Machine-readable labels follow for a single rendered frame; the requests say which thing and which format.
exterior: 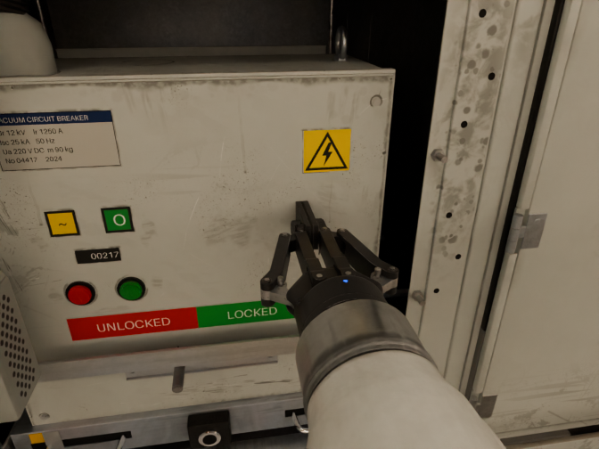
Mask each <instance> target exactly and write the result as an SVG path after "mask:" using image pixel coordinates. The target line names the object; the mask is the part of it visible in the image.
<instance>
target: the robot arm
mask: <svg viewBox="0 0 599 449"><path fill-rule="evenodd" d="M318 244H319V252H318V255H320V253H321V256H322V258H323V261H324V264H325V267H326V268H322V266H321V264H320V261H319V258H316V254H315V252H314V249H318ZM294 251H295V252H296V255H297V258H298V261H299V266H300V269H301V272H302V275H301V276H300V278H299V279H298V280H297V281H296V282H295V283H294V284H293V285H292V286H291V287H290V289H289V290H288V289H287V283H286V282H285V281H286V276H287V272H288V266H289V262H290V257H291V252H294ZM350 265H351V266H352V267H353V268H354V269H355V270H356V271H355V270H353V268H352V267H350ZM398 271H399V270H398V269H397V268H396V267H395V266H393V265H390V264H388V263H386V262H384V261H382V260H380V259H379V258H378V257H377V256H376V255H375V254H374V253H373V252H372V251H371V250H370V249H369V248H367V247H366V246H365V245H364V244H363V243H362V242H361V241H360V240H358V239H357V238H356V237H355V236H354V235H353V234H352V233H350V232H349V231H348V230H347V229H344V228H340V229H338V230H337V232H332V231H331V230H330V228H328V227H327V226H326V224H325V222H324V220H323V219H322V218H315V216H314V213H313V211H312V209H311V207H310V205H309V203H308V201H307V200H305V201H296V220H292V221H291V235H290V234H289V233H280V234H279V237H278V241H277V244H276V248H275V253H274V257H273V261H272V265H271V268H270V271H269V272H268V273H267V274H266V275H265V276H264V277H263V278H262V279H261V280H260V295H261V305H262V306H265V307H270V306H273V305H274V304H275V302H278V303H281V304H285V305H286V307H287V310H288V312H289V313H290V314H292V315H293V316H294V317H295V320H296V323H297V327H298V331H299V341H298V345H297V348H296V355H295V358H296V365H297V370H298V374H299V382H300V386H301V391H302V395H303V406H304V412H305V415H306V418H307V420H308V442H307V448H306V449H506V448H505V446H504V445H503V443H502V442H501V441H500V439H499V438H498V436H497V435H496V434H495V432H494V431H493V430H492V429H491V427H490V426H489V425H488V424H487V423H486V422H485V421H484V420H483V419H482V418H481V417H480V416H479V415H478V414H477V412H476V411H475V410H474V408H473V407H472V405H471V404H470V403H469V401H468V400H467V399H466V397H465V396H464V395H463V394H462V393H461V392H459V391H458V390H457V389H456V388H454V387H453V386H452V385H451V384H449V383H448V382H447V381H446V380H445V379H444V378H443V377H442V375H441V374H440V372H439V370H438V367H437V365H436V364H435V362H434V360H433V359H432V357H431V355H430V354H429V353H428V352H427V351H426V350H425V348H424V346H423V344H422V342H421V341H420V340H419V338H418V336H417V335H416V333H415V331H414V329H413V327H412V326H411V324H410V322H409V321H408V320H407V318H406V317H405V316H404V315H403V314H402V313H401V312H400V311H399V310H397V309H396V308H395V307H394V306H391V305H389V304H388V303H387V301H386V299H385V297H384V296H383V295H382V294H383V293H386V294H388V295H394V294H396V293H397V286H398Z"/></svg>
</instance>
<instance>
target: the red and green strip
mask: <svg viewBox="0 0 599 449"><path fill-rule="evenodd" d="M291 318H295V317H294V316H293V315H292V314H290V313H289V312H288V310H287V307H286V305H285V304H281V303H278V302H275V304H274V305H273V306H270V307H265V306H262V305H261V301H252V302H242V303H233V304H223V305H214V306H197V307H187V308H178V309H169V310H159V311H150V312H140V313H131V314H113V315H104V316H94V317H85V318H75V319H66V320H67V323H68V325H69V329H70V335H71V337H72V340H73V341H75V340H83V339H100V338H109V337H117V336H126V335H136V334H145V333H153V332H162V331H179V330H187V329H196V328H205V327H214V326H222V325H231V324H240V323H249V322H265V321H274V320H283V319H291Z"/></svg>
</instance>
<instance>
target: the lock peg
mask: <svg viewBox="0 0 599 449"><path fill-rule="evenodd" d="M186 366H187V365H186ZM184 376H185V366H178V367H175V369H174V376H173V383H172V391H173V392H174V393H180V392H182V391H183V386H184Z"/></svg>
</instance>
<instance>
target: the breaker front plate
mask: <svg viewBox="0 0 599 449"><path fill-rule="evenodd" d="M392 78H393V76H379V77H342V78H268V79H230V80H193V81H155V82H118V83H81V84H43V85H6V86H0V114H5V113H31V112H59V111H87V110H110V111H111V115H112V120H113V125H114V130H115V135H116V140H117V145H118V149H119V158H120V163H121V166H109V167H74V168H56V169H38V170H20V171H2V169H1V166H0V270H1V271H2V272H3V273H4V274H5V276H7V277H8V278H9V281H10V284H11V286H12V291H13V294H14V296H15V298H16V301H17V304H18V307H19V309H20V312H21V317H22V319H23V321H24V324H25V327H26V330H27V333H28V335H29V339H30V342H31V345H32V347H33V350H34V353H35V356H36V359H37V362H38V363H42V362H51V361H60V360H68V359H76V358H84V357H93V356H101V355H117V354H125V353H134V352H142V351H151V350H159V349H167V348H175V347H177V346H179V347H191V346H199V345H208V344H217V343H225V342H233V341H241V340H250V339H265V338H273V337H282V336H291V335H299V331H298V327H297V323H296V320H295V318H291V319H283V320H274V321H265V322H249V323H240V324H231V325H222V326H214V327H205V328H196V329H187V330H179V331H162V332H153V333H145V334H136V335H126V336H117V337H109V338H100V339H83V340H75V341H73V340H72V337H71V335H70V329H69V325H68V323H67V320H66V319H75V318H85V317H94V316H104V315H113V314H131V313H140V312H150V311H159V310H169V309H178V308H187V307H197V306H214V305H223V304H233V303H242V302H252V301H261V295H260V280H261V279H262V278H263V277H264V276H265V275H266V274H267V273H268V272H269V271H270V268H271V265H272V261H273V257H274V253H275V248H276V244H277V241H278V237H279V234H280V233H289V234H290V235H291V221H292V220H296V201H305V200H307V201H308V203H309V205H310V207H311V209H312V211H313V213H314V216H315V218H322V219H323V220H324V222H325V224H326V226H327V227H328V228H330V230H331V231H332V232H337V230H338V229H340V228H344V229H347V230H348V231H349V232H350V233H352V234H353V235H354V236H355V237H356V238H357V239H358V240H360V241H361V242H362V243H363V244H364V245H365V246H366V247H367V248H369V249H370V250H371V251H372V252H373V253H374V254H375V255H376V256H377V246H378V236H379V226H380V216H381V206H382V187H383V177H384V167H385V157H386V147H387V137H388V127H389V116H390V97H391V88H392ZM334 129H351V137H350V154H349V170H344V171H328V172H312V173H304V131H313V130H334ZM118 207H130V210H131V216H132V220H133V226H134V230H135V231H134V232H123V233H106V232H105V228H104V224H103V216H102V212H101V208H118ZM62 210H74V211H75V215H76V219H77V222H78V229H79V232H80V235H73V236H61V237H51V235H50V233H49V229H48V226H47V222H46V220H45V214H44V212H47V211H62ZM111 248H119V252H120V256H121V261H110V262H99V263H87V264H78V262H77V259H76V255H75V251H76V250H88V249H111ZM126 277H136V278H138V279H140V280H142V281H143V282H144V284H145V287H146V291H145V293H144V295H143V296H142V297H141V298H140V299H138V300H134V301H133V300H125V299H124V298H122V297H121V296H120V295H119V294H118V292H117V287H118V283H119V281H121V280H122V279H124V278H126ZM77 281H81V282H87V283H89V284H91V285H92V286H93V287H94V290H95V298H94V300H93V301H92V302H91V303H90V304H87V305H83V306H79V305H75V304H73V303H71V302H70V301H69V300H68V299H67V298H66V295H65V291H66V289H67V287H68V286H69V285H70V284H71V283H72V282H77ZM295 355H296V353H295V354H287V355H272V356H264V357H256V358H249V359H241V360H233V361H224V362H216V363H202V364H194V365H187V366H185V376H184V386H183V391H182V392H180V393H174V392H173V391H172V383H173V376H174V369H175V367H170V368H162V369H154V370H147V371H132V372H123V373H115V374H108V375H100V376H92V377H84V378H76V379H68V380H53V381H46V382H38V383H37V384H36V386H35V388H34V391H33V393H32V395H31V397H30V399H29V401H28V403H27V407H28V409H29V414H30V416H31V419H32V420H33V423H34V426H35V425H42V424H49V423H56V422H63V421H70V420H83V419H91V418H98V417H105V416H112V415H119V414H126V413H133V412H147V411H154V410H161V409H168V408H176V407H182V406H189V405H197V404H210V403H217V402H224V401H232V400H238V399H245V398H253V397H260V396H273V395H281V394H288V393H294V392H301V386H300V378H299V374H298V370H297V365H296V358H295Z"/></svg>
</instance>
